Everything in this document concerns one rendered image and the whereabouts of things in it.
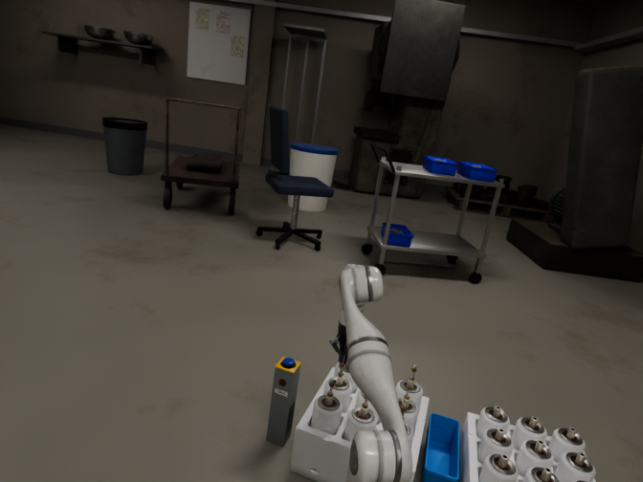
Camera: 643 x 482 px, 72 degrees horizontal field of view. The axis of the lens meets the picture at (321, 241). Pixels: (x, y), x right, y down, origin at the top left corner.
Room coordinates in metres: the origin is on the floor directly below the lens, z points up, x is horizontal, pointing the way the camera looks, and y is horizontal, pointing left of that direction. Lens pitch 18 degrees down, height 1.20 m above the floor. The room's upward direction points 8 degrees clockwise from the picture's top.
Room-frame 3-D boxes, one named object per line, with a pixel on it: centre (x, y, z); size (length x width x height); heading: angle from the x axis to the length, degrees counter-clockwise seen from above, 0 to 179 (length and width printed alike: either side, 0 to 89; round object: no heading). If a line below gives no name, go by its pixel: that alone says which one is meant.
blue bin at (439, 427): (1.28, -0.52, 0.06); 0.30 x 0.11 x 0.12; 166
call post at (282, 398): (1.32, 0.05, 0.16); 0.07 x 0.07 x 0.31; 73
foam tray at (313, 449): (1.31, -0.25, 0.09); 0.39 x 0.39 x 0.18; 73
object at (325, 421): (1.23, -0.10, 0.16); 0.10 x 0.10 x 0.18
